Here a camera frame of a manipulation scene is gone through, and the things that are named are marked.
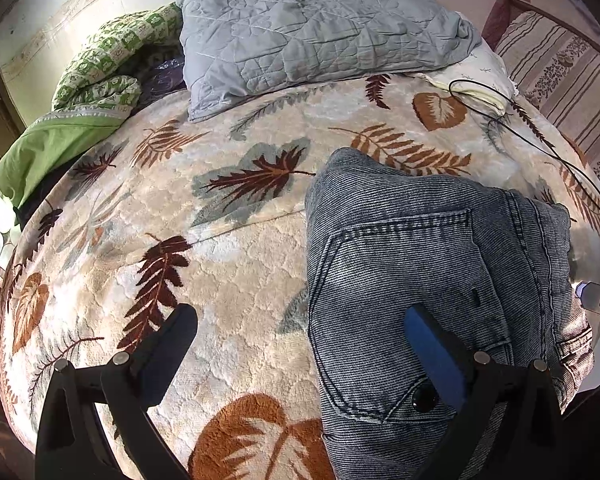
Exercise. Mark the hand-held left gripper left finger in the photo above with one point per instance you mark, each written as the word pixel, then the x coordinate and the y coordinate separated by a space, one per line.
pixel 170 360

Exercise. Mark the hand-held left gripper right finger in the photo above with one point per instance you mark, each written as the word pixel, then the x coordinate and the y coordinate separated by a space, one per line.
pixel 435 355

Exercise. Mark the grey denim pants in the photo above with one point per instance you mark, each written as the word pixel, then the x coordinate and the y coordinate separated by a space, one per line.
pixel 405 260

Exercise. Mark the leaf print fleece blanket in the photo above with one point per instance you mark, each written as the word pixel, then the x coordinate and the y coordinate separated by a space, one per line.
pixel 155 200

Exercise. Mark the striped beige cushion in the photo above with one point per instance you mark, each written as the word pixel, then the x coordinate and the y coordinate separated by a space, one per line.
pixel 565 75

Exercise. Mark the plain green cloth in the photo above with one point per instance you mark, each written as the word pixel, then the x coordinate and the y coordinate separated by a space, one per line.
pixel 50 150

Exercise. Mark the white floral pillow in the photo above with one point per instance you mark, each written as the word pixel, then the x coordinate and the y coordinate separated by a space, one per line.
pixel 490 62

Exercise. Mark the dark purple cloth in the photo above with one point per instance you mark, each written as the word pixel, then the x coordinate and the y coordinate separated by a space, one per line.
pixel 165 75

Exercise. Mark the green patterned quilt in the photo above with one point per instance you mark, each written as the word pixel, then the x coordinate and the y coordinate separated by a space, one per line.
pixel 115 55

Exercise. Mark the grey quilted pillow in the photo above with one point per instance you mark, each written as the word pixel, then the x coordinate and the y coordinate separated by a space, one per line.
pixel 320 30

